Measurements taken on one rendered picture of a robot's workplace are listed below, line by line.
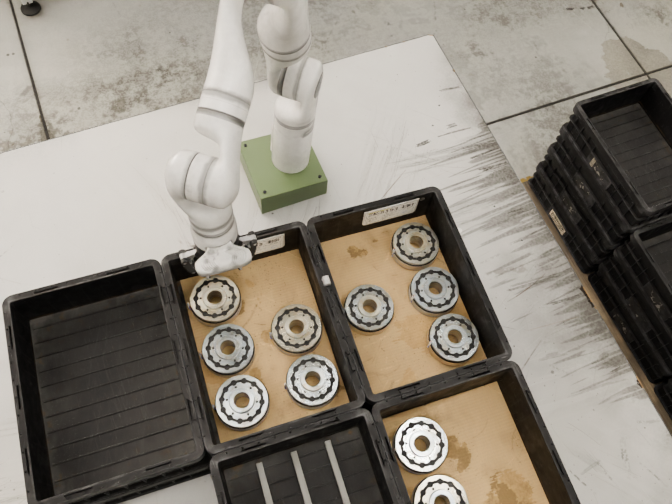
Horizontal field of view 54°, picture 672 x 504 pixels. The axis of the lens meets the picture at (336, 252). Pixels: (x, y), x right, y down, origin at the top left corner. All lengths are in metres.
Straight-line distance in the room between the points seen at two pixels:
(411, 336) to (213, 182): 0.63
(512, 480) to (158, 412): 0.69
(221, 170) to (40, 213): 0.87
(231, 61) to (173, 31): 2.02
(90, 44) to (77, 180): 1.31
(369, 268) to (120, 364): 0.55
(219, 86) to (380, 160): 0.84
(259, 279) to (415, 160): 0.56
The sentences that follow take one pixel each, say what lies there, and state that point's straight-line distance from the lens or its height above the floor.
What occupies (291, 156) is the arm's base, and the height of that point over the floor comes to 0.84.
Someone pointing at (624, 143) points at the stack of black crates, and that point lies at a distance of 2.25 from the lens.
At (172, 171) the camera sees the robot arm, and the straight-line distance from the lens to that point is 0.94.
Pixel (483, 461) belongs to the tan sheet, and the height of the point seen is 0.83.
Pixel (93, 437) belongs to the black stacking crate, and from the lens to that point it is 1.37.
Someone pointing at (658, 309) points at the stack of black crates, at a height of 0.39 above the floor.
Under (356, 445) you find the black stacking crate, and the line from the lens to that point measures 1.32.
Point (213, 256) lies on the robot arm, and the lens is 1.07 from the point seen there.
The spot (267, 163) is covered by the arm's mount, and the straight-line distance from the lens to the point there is 1.62.
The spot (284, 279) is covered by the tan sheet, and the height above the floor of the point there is 0.83.
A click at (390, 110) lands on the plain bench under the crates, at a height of 0.70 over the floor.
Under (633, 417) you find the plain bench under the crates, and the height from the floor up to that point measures 0.70.
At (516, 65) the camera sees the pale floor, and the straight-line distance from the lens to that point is 2.99.
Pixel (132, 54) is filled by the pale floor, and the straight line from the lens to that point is 2.91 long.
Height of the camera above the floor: 2.13
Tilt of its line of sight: 65 degrees down
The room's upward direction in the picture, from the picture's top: 9 degrees clockwise
